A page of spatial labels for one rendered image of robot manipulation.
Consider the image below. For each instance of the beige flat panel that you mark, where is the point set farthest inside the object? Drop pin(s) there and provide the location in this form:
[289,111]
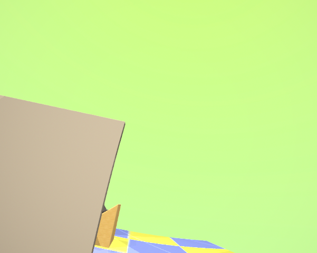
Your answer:
[55,168]

